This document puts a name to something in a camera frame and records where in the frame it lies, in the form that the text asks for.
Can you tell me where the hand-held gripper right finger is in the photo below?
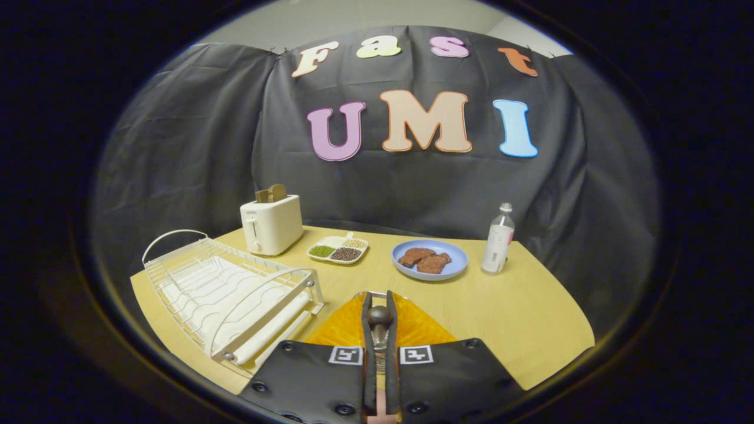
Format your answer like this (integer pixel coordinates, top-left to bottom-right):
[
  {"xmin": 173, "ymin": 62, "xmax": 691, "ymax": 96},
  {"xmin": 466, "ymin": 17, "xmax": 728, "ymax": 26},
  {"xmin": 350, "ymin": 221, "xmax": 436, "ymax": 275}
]
[{"xmin": 386, "ymin": 291, "xmax": 527, "ymax": 424}]

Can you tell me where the dark round-headed spoon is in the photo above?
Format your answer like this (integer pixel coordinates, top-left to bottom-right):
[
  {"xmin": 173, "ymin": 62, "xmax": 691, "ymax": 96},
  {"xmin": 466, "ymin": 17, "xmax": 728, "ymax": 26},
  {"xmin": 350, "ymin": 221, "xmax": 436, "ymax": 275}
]
[{"xmin": 367, "ymin": 305, "xmax": 394, "ymax": 377}]

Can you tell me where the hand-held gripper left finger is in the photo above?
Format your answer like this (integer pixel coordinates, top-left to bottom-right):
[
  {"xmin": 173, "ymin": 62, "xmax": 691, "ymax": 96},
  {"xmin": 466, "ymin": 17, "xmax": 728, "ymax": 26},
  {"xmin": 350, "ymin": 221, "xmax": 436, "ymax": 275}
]
[{"xmin": 239, "ymin": 292, "xmax": 378, "ymax": 424}]

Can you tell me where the white drain tray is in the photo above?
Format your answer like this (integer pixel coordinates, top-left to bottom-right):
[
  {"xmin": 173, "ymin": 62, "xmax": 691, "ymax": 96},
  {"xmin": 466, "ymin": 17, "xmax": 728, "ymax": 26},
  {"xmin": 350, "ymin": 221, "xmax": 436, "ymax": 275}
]
[{"xmin": 158, "ymin": 256, "xmax": 313, "ymax": 367}]

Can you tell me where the clear plastic bottle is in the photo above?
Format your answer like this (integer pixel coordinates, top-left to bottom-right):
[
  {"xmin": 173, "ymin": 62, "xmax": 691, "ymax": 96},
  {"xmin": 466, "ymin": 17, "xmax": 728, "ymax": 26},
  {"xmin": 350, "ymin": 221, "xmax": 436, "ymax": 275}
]
[{"xmin": 481, "ymin": 203, "xmax": 517, "ymax": 276}]

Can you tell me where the black backdrop cloth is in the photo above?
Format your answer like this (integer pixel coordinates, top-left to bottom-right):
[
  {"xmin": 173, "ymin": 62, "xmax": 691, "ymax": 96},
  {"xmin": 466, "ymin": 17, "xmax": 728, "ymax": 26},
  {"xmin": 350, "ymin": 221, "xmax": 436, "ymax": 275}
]
[{"xmin": 88, "ymin": 26, "xmax": 662, "ymax": 339}]

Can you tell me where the blue plate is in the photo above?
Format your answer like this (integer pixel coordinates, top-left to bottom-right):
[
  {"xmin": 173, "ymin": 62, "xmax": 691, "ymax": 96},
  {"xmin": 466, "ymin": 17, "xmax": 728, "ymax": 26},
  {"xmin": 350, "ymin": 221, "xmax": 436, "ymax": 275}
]
[{"xmin": 392, "ymin": 239, "xmax": 469, "ymax": 281}]

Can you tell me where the brown meat piece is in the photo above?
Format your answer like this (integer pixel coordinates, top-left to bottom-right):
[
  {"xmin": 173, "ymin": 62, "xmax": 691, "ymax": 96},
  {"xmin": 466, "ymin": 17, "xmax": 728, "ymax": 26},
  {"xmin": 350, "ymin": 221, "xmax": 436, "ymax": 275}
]
[
  {"xmin": 416, "ymin": 253, "xmax": 452, "ymax": 275},
  {"xmin": 398, "ymin": 247, "xmax": 437, "ymax": 268}
]

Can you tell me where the white toaster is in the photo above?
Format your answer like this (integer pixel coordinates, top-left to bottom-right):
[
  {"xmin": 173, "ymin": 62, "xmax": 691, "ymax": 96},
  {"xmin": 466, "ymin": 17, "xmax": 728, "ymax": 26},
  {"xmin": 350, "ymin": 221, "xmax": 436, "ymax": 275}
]
[{"xmin": 240, "ymin": 194, "xmax": 305, "ymax": 257}]

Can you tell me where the white divided dish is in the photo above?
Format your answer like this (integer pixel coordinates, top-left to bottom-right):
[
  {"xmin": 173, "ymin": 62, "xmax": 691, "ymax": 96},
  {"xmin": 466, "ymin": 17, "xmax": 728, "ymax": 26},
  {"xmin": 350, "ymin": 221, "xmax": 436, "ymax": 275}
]
[{"xmin": 307, "ymin": 233, "xmax": 370, "ymax": 266}]

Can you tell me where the white wire dish rack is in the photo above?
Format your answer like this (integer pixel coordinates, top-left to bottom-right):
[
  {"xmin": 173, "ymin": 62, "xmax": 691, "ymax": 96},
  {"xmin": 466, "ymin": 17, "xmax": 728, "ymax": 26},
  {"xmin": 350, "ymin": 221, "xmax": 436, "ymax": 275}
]
[{"xmin": 142, "ymin": 229, "xmax": 325, "ymax": 369}]

